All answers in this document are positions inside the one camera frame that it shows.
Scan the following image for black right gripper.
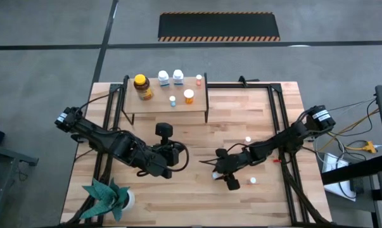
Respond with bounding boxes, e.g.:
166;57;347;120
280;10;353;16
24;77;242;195
215;148;255;191

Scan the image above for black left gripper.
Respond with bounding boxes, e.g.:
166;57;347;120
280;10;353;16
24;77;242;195
151;122;181;180

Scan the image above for orange pill vial white cap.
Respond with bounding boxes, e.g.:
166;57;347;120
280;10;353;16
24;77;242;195
183;89;195;105

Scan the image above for fish oil bottle yellow cap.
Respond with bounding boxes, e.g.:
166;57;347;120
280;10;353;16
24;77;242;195
133;73;154;101

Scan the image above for white melatonin bottle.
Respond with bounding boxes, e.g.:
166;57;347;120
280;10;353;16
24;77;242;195
172;69;184;86
158;70;170;87

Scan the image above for wooden shelf black metal legs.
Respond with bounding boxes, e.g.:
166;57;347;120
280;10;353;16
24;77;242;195
120;73;210;126

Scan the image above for green plant in white pot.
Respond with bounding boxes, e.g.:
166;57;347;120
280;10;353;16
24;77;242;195
80;177;136;222

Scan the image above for black mat hazard stripes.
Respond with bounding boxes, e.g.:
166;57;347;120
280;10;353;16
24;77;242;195
157;11;281;42

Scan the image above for grey desk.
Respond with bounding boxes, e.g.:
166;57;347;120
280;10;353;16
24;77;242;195
0;141;39;228

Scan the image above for black aluminium rig frame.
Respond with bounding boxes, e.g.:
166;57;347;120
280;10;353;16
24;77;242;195
63;75;329;227

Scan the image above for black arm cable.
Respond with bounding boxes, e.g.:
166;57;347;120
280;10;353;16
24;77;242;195
77;93;113;112

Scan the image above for yellow power cord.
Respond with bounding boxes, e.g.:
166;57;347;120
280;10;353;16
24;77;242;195
317;107;382;155

